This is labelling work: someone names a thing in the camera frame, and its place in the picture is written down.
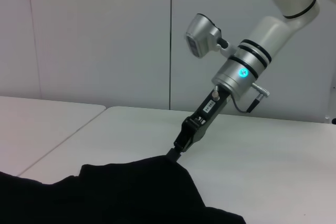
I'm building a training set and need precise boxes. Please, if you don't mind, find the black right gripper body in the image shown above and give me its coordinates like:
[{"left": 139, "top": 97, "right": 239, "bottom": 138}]
[{"left": 180, "top": 84, "right": 233, "bottom": 154}]

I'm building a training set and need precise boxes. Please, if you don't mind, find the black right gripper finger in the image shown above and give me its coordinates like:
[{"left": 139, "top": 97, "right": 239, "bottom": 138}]
[{"left": 165, "top": 126, "right": 195, "bottom": 162}]

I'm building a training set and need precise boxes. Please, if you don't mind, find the black shirt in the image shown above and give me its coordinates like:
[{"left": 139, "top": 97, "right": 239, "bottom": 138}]
[{"left": 0, "top": 155, "right": 247, "bottom": 224}]

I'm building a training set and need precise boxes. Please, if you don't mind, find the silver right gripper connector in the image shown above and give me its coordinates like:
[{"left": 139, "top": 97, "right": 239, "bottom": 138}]
[{"left": 212, "top": 84, "right": 221, "bottom": 102}]

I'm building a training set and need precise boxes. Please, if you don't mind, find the grey right arm cable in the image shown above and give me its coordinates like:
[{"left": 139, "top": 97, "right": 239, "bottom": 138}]
[{"left": 233, "top": 82, "right": 271, "bottom": 114}]

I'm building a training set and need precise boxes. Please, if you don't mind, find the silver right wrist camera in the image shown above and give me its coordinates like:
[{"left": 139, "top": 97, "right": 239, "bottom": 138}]
[{"left": 185, "top": 13, "right": 229, "bottom": 58}]

